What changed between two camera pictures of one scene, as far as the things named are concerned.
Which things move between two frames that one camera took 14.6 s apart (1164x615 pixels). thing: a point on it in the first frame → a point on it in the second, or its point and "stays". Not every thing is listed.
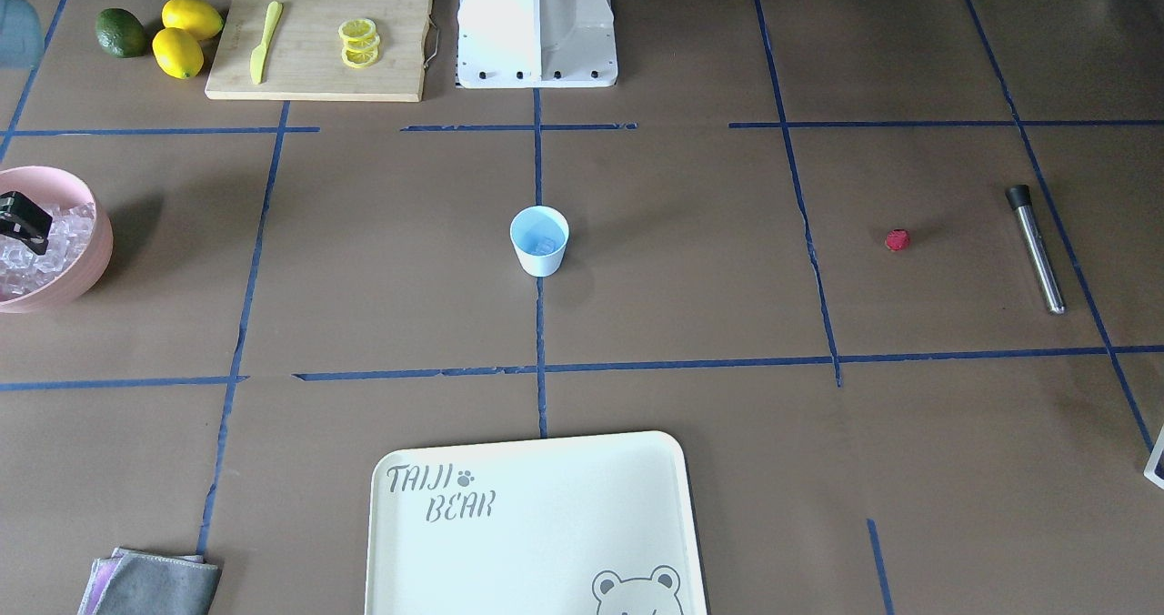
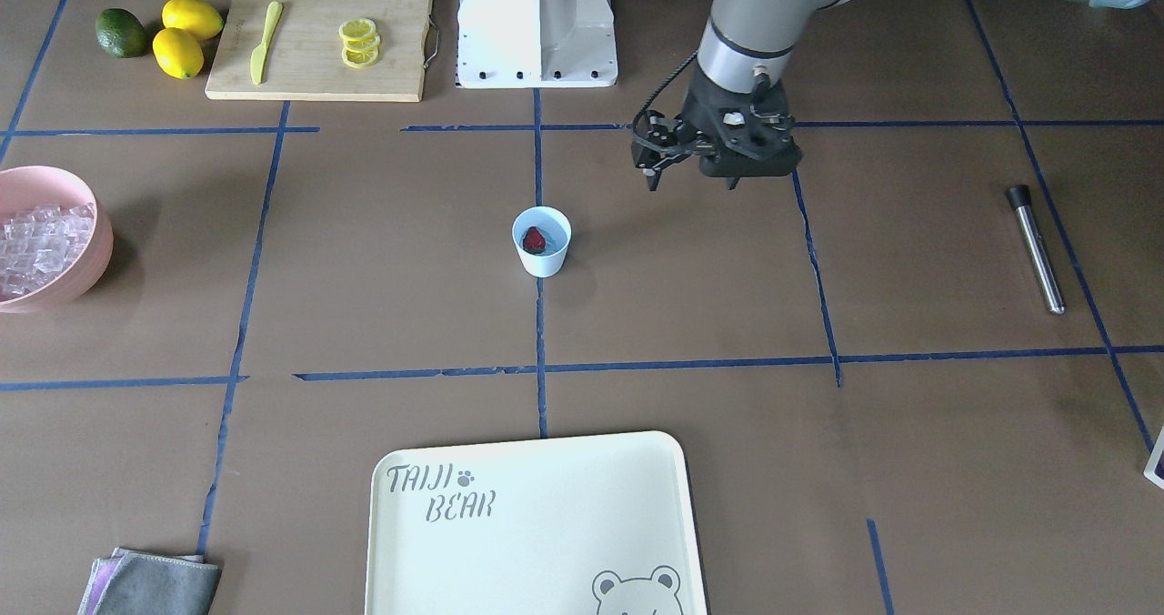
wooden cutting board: [303, 58] stays
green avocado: [121, 34] stays
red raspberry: [897, 239] → [534, 241]
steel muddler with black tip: [1019, 198] stays
